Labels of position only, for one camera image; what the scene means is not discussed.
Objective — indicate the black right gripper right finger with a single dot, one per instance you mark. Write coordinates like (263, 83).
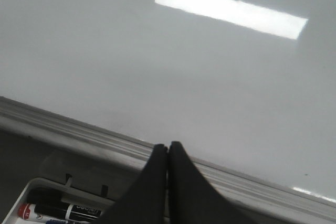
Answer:
(192, 199)

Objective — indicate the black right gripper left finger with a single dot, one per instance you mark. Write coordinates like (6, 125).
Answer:
(144, 202)

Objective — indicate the blue whiteboard marker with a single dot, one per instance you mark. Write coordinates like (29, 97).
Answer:
(59, 221)

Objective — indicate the red capped whiteboard marker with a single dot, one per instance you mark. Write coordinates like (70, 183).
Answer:
(61, 210)

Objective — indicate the white whiteboard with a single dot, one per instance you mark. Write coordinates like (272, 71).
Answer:
(247, 85)

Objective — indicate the white plastic marker tray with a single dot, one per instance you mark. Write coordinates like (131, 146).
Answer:
(46, 191)

